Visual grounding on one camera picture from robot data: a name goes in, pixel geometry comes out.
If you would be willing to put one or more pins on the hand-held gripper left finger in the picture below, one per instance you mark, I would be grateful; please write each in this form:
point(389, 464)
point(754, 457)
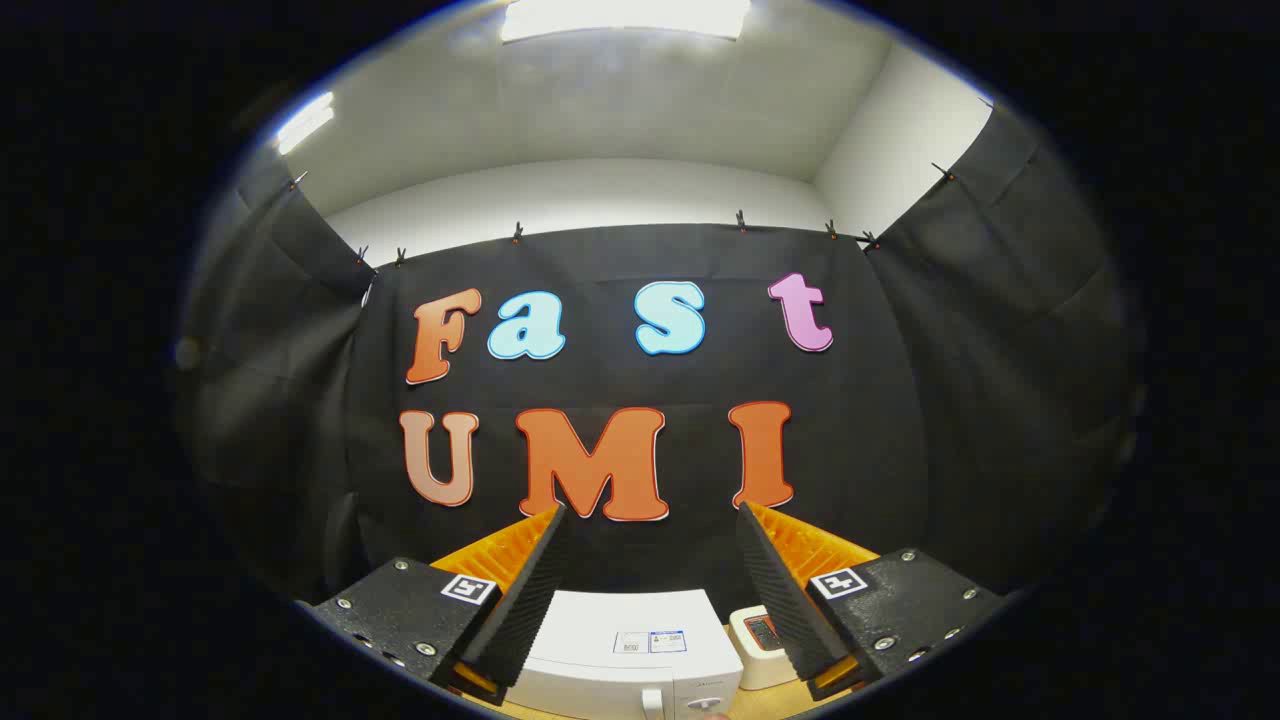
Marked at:
point(525, 600)

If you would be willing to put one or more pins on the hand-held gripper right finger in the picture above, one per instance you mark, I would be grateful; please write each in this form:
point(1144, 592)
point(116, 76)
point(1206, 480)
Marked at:
point(785, 600)

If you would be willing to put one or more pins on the white microwave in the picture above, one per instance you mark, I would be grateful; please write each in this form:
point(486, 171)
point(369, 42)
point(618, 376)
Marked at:
point(600, 670)

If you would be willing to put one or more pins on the small white countertop appliance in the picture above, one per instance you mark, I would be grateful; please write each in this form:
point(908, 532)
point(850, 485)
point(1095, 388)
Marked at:
point(750, 662)

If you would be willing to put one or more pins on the small ceiling light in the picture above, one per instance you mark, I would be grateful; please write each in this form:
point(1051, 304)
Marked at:
point(303, 122)

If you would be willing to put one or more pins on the large rectangular ceiling light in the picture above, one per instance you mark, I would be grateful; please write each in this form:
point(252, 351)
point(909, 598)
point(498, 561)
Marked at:
point(625, 18)

